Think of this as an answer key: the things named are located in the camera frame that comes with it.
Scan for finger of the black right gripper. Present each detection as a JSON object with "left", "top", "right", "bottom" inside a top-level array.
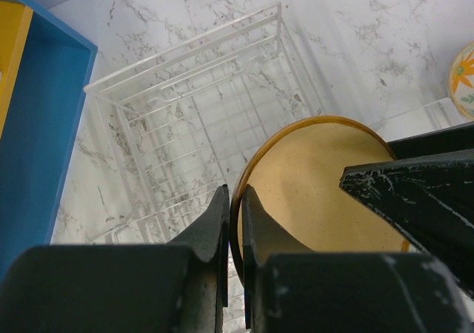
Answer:
[
  {"left": 388, "top": 121, "right": 474, "bottom": 159},
  {"left": 339, "top": 149, "right": 473, "bottom": 297}
]

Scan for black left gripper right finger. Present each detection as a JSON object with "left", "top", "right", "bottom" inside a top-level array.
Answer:
[{"left": 241, "top": 186, "right": 473, "bottom": 332}]

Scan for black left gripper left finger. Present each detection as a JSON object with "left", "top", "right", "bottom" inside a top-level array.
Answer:
[{"left": 1, "top": 185, "right": 230, "bottom": 332}]

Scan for white floral bowl orange flowers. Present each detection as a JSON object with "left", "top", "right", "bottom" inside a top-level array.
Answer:
[{"left": 448, "top": 42, "right": 474, "bottom": 121}]

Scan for cream bowl with bird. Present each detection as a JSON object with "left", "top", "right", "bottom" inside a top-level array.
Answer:
[{"left": 230, "top": 116, "right": 410, "bottom": 278}]

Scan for blue pink yellow shelf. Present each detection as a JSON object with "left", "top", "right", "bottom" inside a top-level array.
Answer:
[{"left": 1, "top": 0, "right": 97, "bottom": 274}]

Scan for white wire dish rack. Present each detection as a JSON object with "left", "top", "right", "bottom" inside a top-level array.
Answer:
[{"left": 85, "top": 2, "right": 462, "bottom": 243}]

